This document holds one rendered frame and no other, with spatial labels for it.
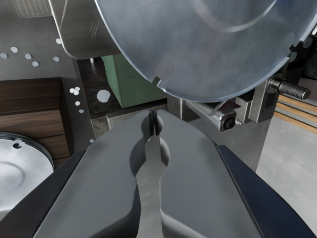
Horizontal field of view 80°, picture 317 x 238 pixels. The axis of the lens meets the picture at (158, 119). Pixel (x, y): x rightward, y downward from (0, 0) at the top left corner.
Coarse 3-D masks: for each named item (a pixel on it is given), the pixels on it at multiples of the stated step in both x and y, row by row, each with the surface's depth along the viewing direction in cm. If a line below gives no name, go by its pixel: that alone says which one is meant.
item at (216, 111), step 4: (228, 100) 25; (220, 104) 25; (224, 104) 25; (228, 104) 25; (232, 104) 25; (236, 104) 26; (216, 108) 25; (220, 108) 25; (224, 108) 25; (228, 108) 25; (232, 108) 26; (236, 108) 26; (212, 112) 25; (216, 112) 25; (220, 112) 25
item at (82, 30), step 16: (64, 0) 14; (80, 0) 14; (64, 16) 15; (80, 16) 15; (96, 16) 15; (64, 32) 15; (80, 32) 15; (96, 32) 16; (64, 48) 16; (80, 48) 16; (96, 48) 16; (112, 48) 17
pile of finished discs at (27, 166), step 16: (0, 144) 54; (16, 144) 58; (32, 144) 58; (0, 160) 56; (16, 160) 58; (32, 160) 60; (48, 160) 62; (0, 176) 58; (16, 176) 60; (32, 176) 63; (0, 192) 60; (16, 192) 63; (0, 208) 64
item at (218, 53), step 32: (96, 0) 14; (128, 0) 16; (160, 0) 16; (192, 0) 17; (224, 0) 18; (256, 0) 20; (288, 0) 22; (128, 32) 17; (160, 32) 18; (192, 32) 19; (224, 32) 20; (256, 32) 22; (288, 32) 24; (192, 64) 21; (224, 64) 22; (256, 64) 24; (192, 96) 23; (224, 96) 25
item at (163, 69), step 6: (162, 60) 19; (168, 60) 19; (156, 66) 19; (162, 66) 19; (168, 66) 20; (156, 72) 20; (162, 72) 20; (168, 72) 20; (162, 78) 20; (168, 78) 20
